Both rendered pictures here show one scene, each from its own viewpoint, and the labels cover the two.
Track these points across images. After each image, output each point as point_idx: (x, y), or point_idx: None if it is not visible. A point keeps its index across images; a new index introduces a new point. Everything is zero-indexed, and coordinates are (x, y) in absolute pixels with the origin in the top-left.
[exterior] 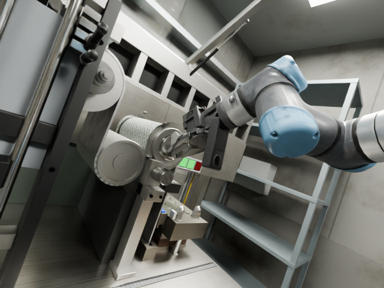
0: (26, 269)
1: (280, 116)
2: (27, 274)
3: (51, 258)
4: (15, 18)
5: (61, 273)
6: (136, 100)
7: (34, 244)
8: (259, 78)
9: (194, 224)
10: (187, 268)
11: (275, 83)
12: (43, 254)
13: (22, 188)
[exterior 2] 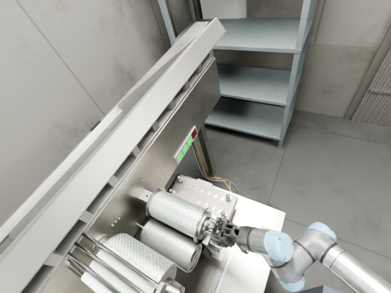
0: (193, 288)
1: (287, 288)
2: (195, 289)
3: (193, 275)
4: None
5: (203, 278)
6: (132, 185)
7: (180, 276)
8: (264, 256)
9: (233, 208)
10: (241, 221)
11: (277, 266)
12: (188, 277)
13: None
